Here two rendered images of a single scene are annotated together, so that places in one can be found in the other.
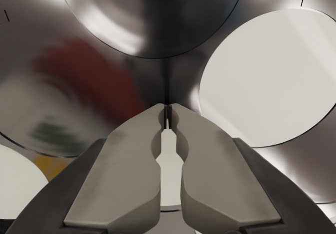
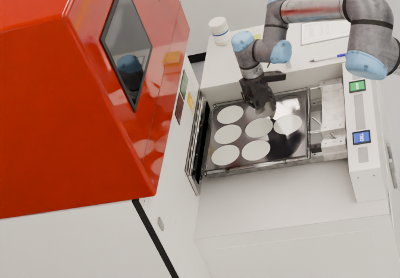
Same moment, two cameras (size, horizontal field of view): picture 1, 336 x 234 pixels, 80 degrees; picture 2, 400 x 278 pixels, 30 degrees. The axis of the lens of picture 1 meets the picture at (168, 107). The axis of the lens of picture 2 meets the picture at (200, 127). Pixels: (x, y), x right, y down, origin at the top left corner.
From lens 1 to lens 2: 260 cm
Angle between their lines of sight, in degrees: 68
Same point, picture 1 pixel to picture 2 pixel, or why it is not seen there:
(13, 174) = (236, 115)
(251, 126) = (279, 128)
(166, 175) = (257, 128)
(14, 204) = (226, 119)
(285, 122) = (284, 130)
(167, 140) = (265, 122)
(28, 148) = (245, 113)
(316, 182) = (279, 147)
